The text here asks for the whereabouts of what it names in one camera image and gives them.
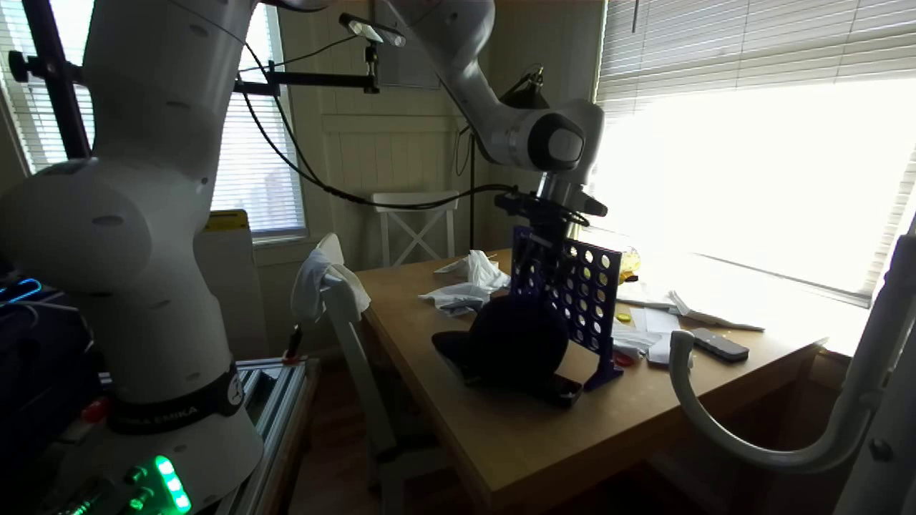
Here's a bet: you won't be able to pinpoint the crumpled white cloth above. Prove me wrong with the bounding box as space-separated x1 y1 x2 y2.
419 250 513 319

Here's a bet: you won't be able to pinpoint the small black remote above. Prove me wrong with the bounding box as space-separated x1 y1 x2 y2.
687 327 754 367

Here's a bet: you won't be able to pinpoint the white paper sheets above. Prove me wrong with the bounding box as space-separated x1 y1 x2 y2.
612 303 694 373

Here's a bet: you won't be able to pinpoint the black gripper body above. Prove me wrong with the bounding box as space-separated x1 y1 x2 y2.
531 213 579 254

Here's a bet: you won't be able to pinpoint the window with white frame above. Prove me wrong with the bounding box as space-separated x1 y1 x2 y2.
0 0 310 239

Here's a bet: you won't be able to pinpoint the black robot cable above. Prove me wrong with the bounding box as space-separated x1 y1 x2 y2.
239 27 525 213

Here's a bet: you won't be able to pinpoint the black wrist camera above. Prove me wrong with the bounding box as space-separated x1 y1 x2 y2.
492 186 612 224

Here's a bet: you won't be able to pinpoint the white window blinds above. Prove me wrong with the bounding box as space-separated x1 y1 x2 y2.
581 0 916 310

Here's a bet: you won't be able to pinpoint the grey wall picture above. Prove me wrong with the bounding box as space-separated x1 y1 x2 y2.
372 40 432 94

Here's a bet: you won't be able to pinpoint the black boom stand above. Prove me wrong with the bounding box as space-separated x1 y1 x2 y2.
5 0 385 160

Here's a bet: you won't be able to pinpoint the camera on boom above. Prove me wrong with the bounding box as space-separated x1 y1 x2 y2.
339 8 409 53

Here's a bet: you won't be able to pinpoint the white wooden chair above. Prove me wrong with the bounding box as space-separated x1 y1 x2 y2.
369 188 465 269

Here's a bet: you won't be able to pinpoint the chair with pale frame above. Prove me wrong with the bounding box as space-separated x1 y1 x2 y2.
320 274 453 515

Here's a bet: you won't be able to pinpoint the aluminium cart frame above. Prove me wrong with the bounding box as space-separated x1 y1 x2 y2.
231 356 324 515

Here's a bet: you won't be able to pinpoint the white cloth draped on chair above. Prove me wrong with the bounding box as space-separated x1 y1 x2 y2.
290 231 375 330

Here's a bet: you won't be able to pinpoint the white panel with yellow label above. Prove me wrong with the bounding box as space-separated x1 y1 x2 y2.
194 208 266 360

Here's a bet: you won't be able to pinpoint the black snapback cap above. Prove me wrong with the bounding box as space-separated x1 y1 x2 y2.
430 291 575 396

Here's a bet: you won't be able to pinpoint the blue Connect Four grid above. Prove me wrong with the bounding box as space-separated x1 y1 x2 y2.
508 227 624 392

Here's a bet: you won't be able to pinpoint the blue cable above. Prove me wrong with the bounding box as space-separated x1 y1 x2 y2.
0 274 45 310

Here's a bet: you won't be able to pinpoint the pale long-handled tool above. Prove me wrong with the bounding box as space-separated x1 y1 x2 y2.
618 289 767 337

